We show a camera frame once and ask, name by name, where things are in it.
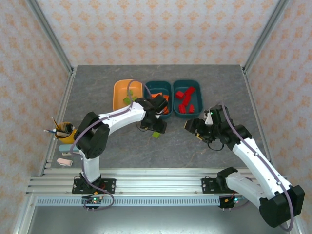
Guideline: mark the orange lego brick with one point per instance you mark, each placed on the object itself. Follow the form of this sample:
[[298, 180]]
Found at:
[[166, 97], [166, 111]]

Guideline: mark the red lego brick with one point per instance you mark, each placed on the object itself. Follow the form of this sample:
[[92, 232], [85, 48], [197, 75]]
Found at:
[[180, 94], [182, 109], [191, 109], [187, 99]]

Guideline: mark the long green lego brick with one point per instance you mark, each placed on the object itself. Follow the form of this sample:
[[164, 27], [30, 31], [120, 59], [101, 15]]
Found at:
[[134, 98]]

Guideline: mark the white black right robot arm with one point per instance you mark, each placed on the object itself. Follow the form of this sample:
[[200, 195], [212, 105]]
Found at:
[[256, 156]]

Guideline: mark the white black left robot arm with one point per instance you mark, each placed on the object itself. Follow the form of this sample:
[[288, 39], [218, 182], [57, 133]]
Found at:
[[122, 117]]

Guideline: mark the teal plastic container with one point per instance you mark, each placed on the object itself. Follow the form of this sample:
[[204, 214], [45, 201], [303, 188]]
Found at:
[[156, 86], [198, 97]]

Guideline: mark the orange plastic container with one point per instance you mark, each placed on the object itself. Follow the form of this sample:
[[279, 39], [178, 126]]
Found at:
[[119, 92]]

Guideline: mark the yellow pencil cup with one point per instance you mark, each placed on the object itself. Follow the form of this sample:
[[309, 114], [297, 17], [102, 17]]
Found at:
[[67, 139]]

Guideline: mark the light blue stapler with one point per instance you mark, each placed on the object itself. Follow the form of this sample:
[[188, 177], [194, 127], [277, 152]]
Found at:
[[67, 148]]

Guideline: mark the pink eraser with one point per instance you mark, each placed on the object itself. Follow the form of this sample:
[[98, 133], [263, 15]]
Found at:
[[64, 162]]

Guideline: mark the yellow pencil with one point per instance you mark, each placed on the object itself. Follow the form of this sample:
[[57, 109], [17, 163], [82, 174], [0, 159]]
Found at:
[[55, 122]]

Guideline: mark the blue pen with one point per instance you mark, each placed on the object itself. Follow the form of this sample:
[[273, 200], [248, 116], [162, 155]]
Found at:
[[50, 131]]

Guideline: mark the aluminium table side rail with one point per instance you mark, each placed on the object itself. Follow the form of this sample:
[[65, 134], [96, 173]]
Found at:
[[59, 117], [253, 107]]

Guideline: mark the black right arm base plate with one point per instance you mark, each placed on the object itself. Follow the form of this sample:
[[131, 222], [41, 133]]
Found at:
[[209, 185]]

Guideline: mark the aluminium mounting rail beam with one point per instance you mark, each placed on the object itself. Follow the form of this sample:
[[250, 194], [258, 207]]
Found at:
[[158, 181]]

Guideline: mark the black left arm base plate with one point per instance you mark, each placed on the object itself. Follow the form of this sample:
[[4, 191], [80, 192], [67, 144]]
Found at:
[[108, 185]]

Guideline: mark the aluminium frame post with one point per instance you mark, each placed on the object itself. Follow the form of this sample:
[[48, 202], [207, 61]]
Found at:
[[263, 34], [48, 34]]

